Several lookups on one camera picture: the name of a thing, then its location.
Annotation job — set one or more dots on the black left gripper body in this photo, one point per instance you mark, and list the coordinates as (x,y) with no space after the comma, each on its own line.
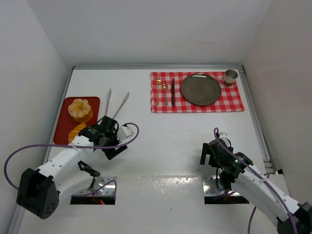
(109,124)

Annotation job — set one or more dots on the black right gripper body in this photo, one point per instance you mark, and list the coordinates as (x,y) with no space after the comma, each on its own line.
(207,153)

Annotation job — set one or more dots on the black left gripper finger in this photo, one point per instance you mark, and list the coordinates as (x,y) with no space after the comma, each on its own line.
(113,151)
(108,123)

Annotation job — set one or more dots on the orange croissant bread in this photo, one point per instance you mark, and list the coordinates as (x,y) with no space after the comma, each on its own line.
(73,133)

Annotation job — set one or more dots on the metal serving tongs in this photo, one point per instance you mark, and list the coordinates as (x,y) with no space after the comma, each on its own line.
(114,106)

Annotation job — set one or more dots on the round flower-shaped bread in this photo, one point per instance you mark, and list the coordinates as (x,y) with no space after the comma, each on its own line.
(80,110)

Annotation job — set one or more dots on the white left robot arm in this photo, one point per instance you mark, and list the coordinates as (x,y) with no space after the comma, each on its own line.
(41,190)

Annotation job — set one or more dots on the red plastic tray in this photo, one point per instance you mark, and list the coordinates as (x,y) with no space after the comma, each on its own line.
(66,123)

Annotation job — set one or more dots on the dark round plate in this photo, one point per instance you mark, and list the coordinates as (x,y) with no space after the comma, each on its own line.
(201,89)

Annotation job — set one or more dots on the red white checkered cloth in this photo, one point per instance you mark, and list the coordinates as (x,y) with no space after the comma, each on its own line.
(229,101)

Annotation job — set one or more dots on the gold fork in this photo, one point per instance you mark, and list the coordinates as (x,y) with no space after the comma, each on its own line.
(158,83)

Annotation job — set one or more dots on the gold silver spoon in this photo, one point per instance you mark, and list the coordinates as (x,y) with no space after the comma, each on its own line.
(165,88)

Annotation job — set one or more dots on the black knife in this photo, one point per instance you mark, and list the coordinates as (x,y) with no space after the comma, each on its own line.
(173,92)

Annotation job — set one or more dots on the metal cup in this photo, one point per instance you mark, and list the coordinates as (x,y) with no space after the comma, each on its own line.
(229,78)

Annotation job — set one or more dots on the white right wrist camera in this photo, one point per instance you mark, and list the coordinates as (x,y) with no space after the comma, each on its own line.
(222,135)

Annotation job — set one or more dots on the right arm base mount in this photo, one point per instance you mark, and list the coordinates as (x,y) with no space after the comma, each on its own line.
(214,196)

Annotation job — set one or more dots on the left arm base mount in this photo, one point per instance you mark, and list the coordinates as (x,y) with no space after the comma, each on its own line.
(103,193)

